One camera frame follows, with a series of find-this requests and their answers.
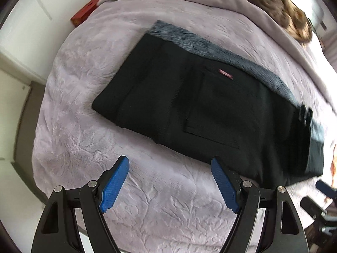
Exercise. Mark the lilac embossed bedspread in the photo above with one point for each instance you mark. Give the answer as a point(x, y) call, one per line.
point(79, 110)

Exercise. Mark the black pants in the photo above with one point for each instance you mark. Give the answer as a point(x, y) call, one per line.
point(197, 110)

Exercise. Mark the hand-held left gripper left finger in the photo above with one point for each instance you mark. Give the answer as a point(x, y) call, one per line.
point(114, 187)

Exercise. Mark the orange cloth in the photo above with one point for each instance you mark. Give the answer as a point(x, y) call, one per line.
point(334, 160)

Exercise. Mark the brown patterned pillow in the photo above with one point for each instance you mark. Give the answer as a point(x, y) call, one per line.
point(276, 8)

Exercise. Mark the white wardrobe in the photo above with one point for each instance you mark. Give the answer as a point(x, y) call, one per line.
point(26, 31)

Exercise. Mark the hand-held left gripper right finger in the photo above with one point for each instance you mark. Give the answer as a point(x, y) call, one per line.
point(225, 187)

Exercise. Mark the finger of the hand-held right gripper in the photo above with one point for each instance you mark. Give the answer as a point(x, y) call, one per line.
point(312, 205)
point(326, 189)

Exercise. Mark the red box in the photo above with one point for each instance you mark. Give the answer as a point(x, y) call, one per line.
point(84, 11)

